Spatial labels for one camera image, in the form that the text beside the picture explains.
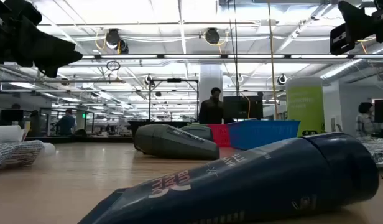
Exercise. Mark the white building column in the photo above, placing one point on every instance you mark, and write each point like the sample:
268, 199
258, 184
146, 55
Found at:
210, 77

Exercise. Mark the blue plastic basket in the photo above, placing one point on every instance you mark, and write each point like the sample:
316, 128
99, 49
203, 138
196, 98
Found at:
263, 133

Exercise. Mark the navy blue toiletry tube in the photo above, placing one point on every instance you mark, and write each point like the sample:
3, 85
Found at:
256, 183

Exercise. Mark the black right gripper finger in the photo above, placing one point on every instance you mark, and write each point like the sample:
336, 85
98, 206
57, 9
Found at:
342, 39

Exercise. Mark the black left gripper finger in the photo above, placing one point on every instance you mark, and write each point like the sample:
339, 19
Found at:
54, 56

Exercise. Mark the person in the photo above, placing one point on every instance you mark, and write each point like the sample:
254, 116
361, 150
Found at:
66, 124
211, 109
365, 123

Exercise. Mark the patterned cloth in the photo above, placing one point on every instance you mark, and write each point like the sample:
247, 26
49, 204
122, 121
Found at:
379, 151

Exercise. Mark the red plastic basket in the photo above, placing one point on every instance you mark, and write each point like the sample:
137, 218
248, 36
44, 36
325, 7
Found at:
219, 135

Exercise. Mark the black computer monitor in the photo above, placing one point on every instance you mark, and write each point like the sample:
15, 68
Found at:
242, 107
382, 110

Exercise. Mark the black frame workstation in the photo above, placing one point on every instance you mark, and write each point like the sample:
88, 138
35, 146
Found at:
173, 80

